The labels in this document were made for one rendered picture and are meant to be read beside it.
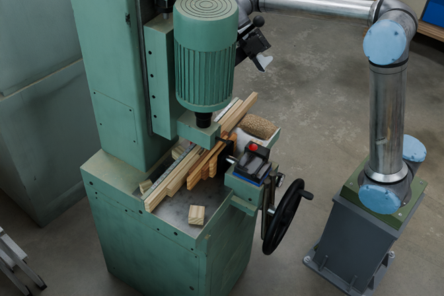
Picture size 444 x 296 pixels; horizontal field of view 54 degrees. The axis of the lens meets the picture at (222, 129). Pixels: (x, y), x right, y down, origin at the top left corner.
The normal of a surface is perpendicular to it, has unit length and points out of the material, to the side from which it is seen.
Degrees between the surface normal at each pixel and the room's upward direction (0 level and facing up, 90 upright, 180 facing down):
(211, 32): 90
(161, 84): 90
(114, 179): 0
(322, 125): 0
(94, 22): 90
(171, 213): 0
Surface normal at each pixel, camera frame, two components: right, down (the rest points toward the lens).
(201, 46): -0.09, 0.69
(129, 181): 0.05, -0.72
